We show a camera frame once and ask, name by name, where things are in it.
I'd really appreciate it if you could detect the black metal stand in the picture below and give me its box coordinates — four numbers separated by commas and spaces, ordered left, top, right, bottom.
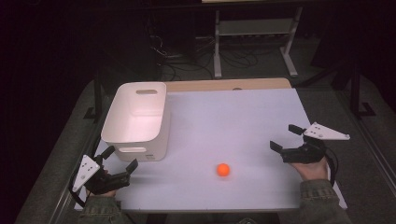
83, 66, 105, 123
348, 61, 376, 119

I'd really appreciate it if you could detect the person's left hand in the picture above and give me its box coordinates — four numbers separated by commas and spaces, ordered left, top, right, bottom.
90, 189, 118, 199

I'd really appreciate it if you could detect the white plastic bin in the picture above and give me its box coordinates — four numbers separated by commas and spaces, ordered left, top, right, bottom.
100, 81, 172, 163

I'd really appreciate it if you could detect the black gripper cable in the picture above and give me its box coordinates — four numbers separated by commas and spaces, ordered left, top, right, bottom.
67, 176, 87, 209
324, 147, 340, 188

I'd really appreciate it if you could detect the white metal stand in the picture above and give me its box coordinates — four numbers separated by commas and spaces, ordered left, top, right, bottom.
212, 6, 304, 79

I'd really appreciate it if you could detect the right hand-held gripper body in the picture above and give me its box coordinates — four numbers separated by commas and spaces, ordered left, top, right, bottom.
281, 121, 351, 165

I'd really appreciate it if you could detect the orange ball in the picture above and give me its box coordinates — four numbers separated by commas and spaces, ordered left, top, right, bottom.
216, 162, 232, 178

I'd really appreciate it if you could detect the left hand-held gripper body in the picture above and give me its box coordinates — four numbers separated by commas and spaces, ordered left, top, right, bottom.
72, 154, 132, 196

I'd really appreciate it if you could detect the tangle of floor cables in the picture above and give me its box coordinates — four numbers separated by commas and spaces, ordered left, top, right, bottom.
148, 29, 260, 80

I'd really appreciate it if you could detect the person's right hand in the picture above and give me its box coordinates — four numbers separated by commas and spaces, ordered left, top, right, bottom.
290, 157, 330, 182

